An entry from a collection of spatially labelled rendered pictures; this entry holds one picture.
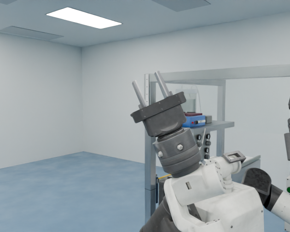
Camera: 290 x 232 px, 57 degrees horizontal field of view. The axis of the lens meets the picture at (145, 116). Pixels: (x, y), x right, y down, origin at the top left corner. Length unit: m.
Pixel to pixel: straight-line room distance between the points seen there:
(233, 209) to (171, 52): 5.08
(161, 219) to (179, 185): 0.22
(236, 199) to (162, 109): 0.45
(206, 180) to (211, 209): 0.27
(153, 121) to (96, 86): 6.71
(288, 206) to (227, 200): 0.28
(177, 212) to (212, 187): 0.09
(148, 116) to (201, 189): 0.18
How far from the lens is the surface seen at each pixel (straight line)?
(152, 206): 2.09
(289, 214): 1.09
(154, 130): 0.55
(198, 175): 0.57
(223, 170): 0.86
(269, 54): 5.00
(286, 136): 1.07
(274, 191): 1.10
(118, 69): 6.68
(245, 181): 1.06
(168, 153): 0.55
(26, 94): 6.79
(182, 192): 0.58
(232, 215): 0.86
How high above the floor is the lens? 1.60
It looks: 5 degrees down
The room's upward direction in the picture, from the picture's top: straight up
